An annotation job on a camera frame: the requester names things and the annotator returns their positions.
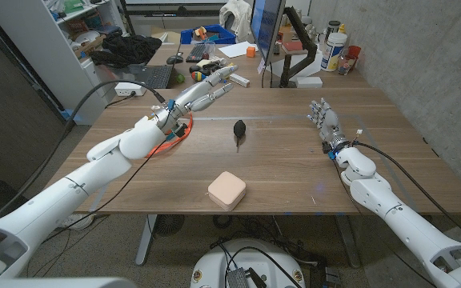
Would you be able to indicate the pink jewelry box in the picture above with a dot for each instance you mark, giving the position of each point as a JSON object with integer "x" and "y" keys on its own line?
{"x": 226, "y": 190}

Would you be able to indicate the black clothing pile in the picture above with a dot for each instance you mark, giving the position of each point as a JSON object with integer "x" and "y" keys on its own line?
{"x": 130, "y": 50}

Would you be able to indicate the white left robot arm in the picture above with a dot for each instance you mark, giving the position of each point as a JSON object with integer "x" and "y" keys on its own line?
{"x": 74, "y": 188}

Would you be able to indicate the grey table leg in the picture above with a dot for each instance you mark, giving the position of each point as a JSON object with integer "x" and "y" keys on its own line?
{"x": 145, "y": 240}

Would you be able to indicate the white power adapter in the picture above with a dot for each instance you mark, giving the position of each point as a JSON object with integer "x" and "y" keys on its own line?
{"x": 128, "y": 89}

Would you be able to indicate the white shelf unit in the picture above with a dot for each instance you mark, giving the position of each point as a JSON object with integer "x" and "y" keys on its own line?
{"x": 54, "y": 52}

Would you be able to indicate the black air blower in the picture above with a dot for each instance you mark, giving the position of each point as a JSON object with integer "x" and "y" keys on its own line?
{"x": 239, "y": 129}

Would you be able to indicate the white robot torso base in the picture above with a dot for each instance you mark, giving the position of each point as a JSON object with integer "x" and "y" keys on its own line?
{"x": 246, "y": 256}

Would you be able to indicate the black laptop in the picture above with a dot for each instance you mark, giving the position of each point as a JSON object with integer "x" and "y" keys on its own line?
{"x": 156, "y": 76}

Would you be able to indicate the blue plastic bin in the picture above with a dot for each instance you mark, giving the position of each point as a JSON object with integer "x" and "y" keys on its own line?
{"x": 224, "y": 38}

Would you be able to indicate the round floor fan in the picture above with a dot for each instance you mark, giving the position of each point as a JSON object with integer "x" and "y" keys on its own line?
{"x": 169, "y": 225}

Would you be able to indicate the orange cube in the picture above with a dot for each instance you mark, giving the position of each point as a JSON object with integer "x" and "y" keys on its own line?
{"x": 251, "y": 52}

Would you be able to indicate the small white oblong box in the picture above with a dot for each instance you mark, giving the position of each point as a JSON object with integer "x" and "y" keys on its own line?
{"x": 240, "y": 80}

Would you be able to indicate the computer monitor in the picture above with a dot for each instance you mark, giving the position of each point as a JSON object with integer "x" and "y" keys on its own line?
{"x": 266, "y": 24}

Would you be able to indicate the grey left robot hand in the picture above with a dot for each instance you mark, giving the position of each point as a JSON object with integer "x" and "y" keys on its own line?
{"x": 190, "y": 100}

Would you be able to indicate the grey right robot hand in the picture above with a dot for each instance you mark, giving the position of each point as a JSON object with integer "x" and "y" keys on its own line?
{"x": 330, "y": 124}

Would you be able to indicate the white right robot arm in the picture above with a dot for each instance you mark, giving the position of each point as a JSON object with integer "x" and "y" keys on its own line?
{"x": 394, "y": 212}

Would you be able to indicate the colourful toy maraca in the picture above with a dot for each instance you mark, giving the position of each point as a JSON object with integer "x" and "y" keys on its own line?
{"x": 197, "y": 76}

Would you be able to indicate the white paper sheet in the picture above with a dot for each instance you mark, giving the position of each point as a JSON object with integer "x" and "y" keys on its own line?
{"x": 236, "y": 49}

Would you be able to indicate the small green ball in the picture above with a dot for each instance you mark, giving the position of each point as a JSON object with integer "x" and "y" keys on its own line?
{"x": 180, "y": 78}

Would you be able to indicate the flat white box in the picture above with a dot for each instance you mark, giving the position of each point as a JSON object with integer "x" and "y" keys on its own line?
{"x": 309, "y": 82}

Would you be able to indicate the white cloth bag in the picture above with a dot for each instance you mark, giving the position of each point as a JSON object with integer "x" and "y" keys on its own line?
{"x": 234, "y": 18}

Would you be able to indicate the red cup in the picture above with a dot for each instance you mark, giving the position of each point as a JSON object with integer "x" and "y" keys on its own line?
{"x": 353, "y": 52}

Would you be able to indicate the white wipes canister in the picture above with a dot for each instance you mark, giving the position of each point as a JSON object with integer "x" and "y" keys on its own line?
{"x": 333, "y": 52}

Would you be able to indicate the orange ribbon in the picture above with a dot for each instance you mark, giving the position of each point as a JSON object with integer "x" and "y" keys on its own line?
{"x": 174, "y": 140}

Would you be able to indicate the black computer mouse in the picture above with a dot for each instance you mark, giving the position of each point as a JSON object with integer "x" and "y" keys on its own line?
{"x": 174, "y": 59}

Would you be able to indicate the black keyboard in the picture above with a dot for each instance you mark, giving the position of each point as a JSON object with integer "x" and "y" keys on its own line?
{"x": 196, "y": 53}

